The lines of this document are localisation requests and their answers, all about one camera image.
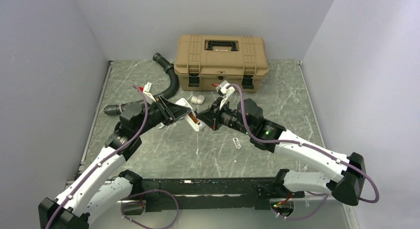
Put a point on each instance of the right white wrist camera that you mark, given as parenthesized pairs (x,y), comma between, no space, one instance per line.
(225,91)

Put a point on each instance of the white AC remote control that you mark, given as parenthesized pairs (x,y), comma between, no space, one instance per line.
(191,118)

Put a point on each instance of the aluminium frame rail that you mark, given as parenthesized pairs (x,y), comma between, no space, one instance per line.
(328,196)

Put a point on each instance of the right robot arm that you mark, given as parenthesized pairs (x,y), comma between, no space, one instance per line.
(337,174)

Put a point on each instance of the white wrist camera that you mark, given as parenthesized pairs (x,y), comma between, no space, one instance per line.
(146,92)
(225,91)

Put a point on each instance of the tan plastic toolbox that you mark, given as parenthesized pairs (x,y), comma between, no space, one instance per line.
(205,61)

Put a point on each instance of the white battery cover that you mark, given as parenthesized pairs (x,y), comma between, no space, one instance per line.
(237,143)

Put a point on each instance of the white pipe elbow fitting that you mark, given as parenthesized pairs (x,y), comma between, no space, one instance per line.
(198,100)

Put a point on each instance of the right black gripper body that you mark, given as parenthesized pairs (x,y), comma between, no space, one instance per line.
(228,117)

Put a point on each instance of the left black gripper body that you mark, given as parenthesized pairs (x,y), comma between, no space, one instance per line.
(156,115)

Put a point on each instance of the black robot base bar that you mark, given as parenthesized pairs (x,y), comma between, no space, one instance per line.
(254,187)

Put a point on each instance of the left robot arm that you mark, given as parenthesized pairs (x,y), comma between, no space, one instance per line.
(118,149)

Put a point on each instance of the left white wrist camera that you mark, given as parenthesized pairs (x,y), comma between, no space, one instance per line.
(146,92)

